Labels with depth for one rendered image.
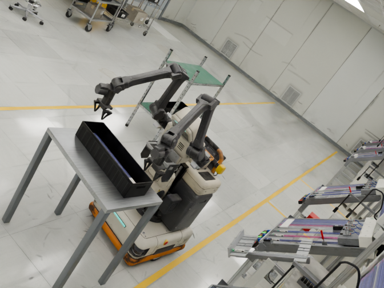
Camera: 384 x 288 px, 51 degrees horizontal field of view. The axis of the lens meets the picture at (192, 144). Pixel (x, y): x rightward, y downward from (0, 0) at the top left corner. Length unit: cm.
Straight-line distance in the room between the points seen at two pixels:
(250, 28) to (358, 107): 380
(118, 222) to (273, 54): 959
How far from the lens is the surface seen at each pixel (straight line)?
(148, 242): 306
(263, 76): 1216
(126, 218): 312
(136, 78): 252
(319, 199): 434
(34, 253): 295
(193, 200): 307
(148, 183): 238
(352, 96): 1159
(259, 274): 284
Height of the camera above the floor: 209
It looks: 22 degrees down
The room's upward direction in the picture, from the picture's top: 34 degrees clockwise
